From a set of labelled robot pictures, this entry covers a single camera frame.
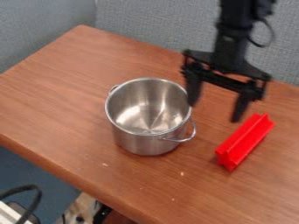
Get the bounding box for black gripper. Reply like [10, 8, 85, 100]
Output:
[181, 23, 271, 123]

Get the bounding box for red plastic block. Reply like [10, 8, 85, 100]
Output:
[215, 114, 275, 171]

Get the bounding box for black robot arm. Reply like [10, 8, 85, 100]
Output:
[181, 0, 276, 123]

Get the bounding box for stainless steel metal pot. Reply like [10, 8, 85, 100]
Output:
[105, 78, 196, 156]

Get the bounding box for wooden table leg base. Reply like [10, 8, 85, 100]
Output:
[54, 192, 112, 224]

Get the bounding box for grey device under table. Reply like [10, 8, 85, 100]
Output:
[0, 201, 40, 224]

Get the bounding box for black cable loop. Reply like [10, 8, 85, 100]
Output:
[0, 184, 42, 224]

